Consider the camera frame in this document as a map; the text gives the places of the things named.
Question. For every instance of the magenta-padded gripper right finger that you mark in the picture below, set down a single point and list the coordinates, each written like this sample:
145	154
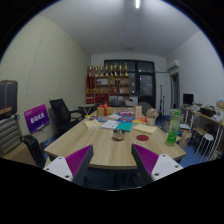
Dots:
163	166

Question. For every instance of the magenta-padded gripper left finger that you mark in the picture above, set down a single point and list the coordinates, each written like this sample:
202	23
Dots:
60	166

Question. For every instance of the green drink bottle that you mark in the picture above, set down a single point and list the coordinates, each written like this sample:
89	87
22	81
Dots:
173	131

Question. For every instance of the flat round red coaster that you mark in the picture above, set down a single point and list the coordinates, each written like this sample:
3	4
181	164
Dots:
142	137

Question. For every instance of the pale yellow flat booklet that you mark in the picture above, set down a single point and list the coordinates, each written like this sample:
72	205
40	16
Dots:
144	128

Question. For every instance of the brown wooden stool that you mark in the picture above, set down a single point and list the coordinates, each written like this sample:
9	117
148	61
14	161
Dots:
199	131

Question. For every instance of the orange book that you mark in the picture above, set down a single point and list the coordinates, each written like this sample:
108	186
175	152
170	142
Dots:
140	120

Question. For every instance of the purple sign board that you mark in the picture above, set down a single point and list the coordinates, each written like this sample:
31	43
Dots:
36	119

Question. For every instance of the pink flowers in white pot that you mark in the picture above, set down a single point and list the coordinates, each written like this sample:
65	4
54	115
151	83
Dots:
152	115

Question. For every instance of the pale yellow book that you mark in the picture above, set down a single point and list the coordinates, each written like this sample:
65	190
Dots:
92	124

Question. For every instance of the white round stool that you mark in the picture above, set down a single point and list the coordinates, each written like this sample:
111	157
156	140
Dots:
208	137

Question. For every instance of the small steel cup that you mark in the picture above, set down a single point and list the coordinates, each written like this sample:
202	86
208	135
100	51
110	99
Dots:
118	135

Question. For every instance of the black office chair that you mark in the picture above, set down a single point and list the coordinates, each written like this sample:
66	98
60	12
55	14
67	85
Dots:
60	111

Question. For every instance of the teal book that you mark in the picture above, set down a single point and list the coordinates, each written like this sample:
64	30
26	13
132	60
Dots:
124	126

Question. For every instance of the chair with striped cushion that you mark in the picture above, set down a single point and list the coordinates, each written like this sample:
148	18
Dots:
9	133

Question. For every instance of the blue colourful magazine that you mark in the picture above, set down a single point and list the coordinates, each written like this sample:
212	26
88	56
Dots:
125	119

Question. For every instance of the beige standing card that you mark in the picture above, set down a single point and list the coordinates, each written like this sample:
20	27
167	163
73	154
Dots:
138	111

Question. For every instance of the grey chair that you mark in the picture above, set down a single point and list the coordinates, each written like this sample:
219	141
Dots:
146	106

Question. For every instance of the black microphone stand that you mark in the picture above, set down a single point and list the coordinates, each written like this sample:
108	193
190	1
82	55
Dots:
162	103

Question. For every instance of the pink box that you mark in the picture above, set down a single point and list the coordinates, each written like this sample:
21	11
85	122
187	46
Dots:
125	113

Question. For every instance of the white booklet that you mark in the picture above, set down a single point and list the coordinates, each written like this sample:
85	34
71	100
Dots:
110	124

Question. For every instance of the small round table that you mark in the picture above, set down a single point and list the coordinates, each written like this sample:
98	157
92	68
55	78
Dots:
86	106

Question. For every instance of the long wooden side desk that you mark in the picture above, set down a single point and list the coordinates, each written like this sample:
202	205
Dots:
208	118

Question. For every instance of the black box on desk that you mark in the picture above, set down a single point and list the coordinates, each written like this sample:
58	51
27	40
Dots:
208	112

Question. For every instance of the yellow gift box red ribbon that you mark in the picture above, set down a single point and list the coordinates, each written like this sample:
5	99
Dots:
105	111

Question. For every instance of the black computer monitor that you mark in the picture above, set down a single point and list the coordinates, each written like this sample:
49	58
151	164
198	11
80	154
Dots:
188	99

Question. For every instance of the black framed glass door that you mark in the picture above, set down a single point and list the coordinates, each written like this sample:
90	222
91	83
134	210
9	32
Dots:
146	83

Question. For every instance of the wooden shelf unit with trophies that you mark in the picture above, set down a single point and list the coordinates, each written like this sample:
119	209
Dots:
106	90

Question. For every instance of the white air conditioner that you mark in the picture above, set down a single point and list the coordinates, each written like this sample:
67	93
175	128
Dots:
173	65

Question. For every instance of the ceiling light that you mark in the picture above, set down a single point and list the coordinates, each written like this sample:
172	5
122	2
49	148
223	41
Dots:
137	3

